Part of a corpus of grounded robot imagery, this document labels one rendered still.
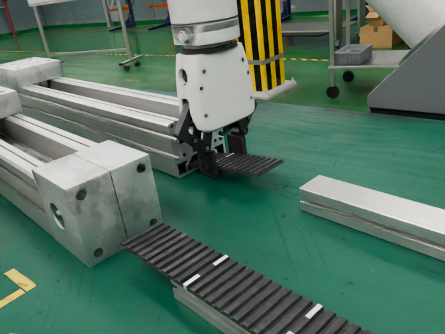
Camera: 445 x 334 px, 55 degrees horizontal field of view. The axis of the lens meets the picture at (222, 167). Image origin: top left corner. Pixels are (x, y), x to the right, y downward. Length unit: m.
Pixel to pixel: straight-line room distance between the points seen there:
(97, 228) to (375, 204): 0.29
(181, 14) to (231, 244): 0.27
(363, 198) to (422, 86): 0.38
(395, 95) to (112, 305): 0.61
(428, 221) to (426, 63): 0.41
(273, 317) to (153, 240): 0.16
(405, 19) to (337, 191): 0.46
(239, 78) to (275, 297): 0.31
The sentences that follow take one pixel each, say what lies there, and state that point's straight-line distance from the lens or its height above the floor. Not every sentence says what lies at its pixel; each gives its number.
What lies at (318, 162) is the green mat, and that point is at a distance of 0.63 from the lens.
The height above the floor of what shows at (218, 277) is 0.81.
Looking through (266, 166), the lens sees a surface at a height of 0.82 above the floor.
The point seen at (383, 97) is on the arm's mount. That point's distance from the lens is 0.85.
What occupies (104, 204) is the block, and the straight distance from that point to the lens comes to 0.47.
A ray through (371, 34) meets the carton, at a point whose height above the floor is 0.16.
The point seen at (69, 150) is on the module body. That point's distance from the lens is 0.61.
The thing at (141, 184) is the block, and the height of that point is 0.84.
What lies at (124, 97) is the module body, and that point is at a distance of 0.83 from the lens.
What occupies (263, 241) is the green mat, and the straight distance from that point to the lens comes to 0.47.
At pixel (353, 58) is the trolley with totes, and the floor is 0.32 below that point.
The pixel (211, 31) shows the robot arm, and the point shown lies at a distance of 0.52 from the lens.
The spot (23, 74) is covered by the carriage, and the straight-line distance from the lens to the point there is 1.11.
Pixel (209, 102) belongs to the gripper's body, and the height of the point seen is 0.90.
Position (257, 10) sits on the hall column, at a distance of 3.73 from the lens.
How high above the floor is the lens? 1.05
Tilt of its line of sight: 24 degrees down
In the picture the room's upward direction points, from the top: 8 degrees counter-clockwise
